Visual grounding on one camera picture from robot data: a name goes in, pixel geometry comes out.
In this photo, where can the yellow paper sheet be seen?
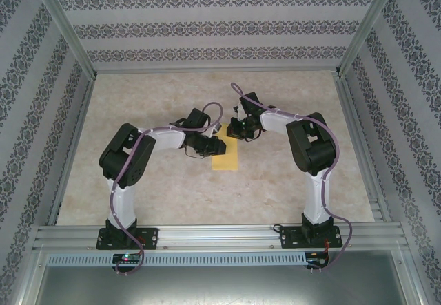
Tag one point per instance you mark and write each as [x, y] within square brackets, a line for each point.
[225, 162]

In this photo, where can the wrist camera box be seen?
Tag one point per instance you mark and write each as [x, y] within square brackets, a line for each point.
[215, 131]
[237, 110]

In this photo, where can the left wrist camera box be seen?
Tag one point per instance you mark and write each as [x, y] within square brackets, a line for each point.
[215, 131]

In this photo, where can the aluminium side rail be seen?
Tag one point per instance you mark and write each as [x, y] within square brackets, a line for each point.
[73, 146]
[360, 146]

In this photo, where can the grey metal sheet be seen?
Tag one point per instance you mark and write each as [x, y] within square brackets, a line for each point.
[220, 284]

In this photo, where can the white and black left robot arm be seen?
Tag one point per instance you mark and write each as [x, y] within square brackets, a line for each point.
[120, 201]

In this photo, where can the long aluminium base rail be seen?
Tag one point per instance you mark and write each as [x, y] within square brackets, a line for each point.
[213, 236]

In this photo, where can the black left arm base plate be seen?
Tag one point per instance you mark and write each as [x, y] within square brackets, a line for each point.
[151, 238]

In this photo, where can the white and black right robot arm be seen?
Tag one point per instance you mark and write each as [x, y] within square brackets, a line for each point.
[317, 198]

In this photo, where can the aluminium frame post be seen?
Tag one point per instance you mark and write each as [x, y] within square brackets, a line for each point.
[67, 29]
[368, 26]

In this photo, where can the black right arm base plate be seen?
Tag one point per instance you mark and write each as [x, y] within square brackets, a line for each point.
[287, 238]

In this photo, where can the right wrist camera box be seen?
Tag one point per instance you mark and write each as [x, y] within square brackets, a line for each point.
[237, 110]

